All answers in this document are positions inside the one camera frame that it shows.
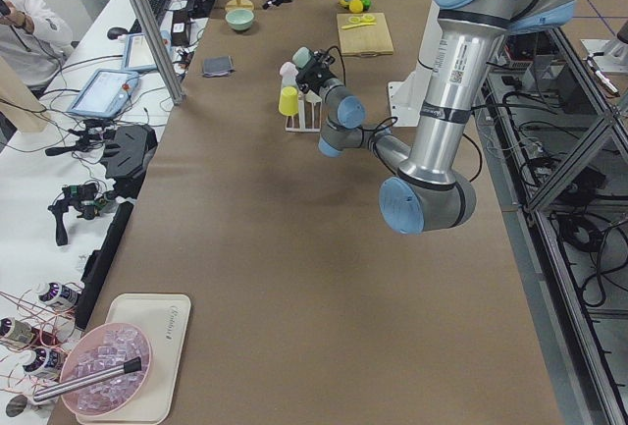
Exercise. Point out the green plastic cup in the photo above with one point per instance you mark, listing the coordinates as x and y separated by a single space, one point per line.
303 58

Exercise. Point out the pink plastic cup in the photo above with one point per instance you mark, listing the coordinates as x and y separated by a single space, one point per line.
288 72

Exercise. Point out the white plastic cup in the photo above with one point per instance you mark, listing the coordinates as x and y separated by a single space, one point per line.
312 97

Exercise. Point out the yellow plastic cup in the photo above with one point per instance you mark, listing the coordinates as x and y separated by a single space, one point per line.
288 101

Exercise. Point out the mint green bowl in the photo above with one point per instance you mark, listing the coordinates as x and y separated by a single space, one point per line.
240 19

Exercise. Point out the yellow plastic knife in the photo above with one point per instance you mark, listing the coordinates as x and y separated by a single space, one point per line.
354 26

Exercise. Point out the wooden cutting board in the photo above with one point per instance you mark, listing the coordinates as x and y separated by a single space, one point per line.
365 41

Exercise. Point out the grey folded cloth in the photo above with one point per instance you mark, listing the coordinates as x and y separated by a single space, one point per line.
217 66

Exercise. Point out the black keyboard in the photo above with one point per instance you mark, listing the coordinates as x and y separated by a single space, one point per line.
159 9

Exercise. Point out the teach pendant tablet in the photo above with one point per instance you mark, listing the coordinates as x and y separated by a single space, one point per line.
105 94
137 55

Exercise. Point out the person in white shirt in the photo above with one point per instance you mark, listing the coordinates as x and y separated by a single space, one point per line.
35 41

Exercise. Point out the beige plastic tray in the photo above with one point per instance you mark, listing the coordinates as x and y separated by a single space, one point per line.
162 318

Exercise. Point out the purple capped bottle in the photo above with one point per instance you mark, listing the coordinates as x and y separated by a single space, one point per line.
57 296
43 362
17 334

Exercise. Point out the pink bowl with ice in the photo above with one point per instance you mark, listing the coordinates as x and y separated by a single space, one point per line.
109 345

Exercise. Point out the white wire cup rack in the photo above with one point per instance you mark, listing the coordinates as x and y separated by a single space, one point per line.
308 118

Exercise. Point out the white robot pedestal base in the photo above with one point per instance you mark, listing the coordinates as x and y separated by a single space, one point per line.
406 97

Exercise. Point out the aluminium frame post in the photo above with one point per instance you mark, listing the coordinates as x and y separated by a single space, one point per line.
158 49

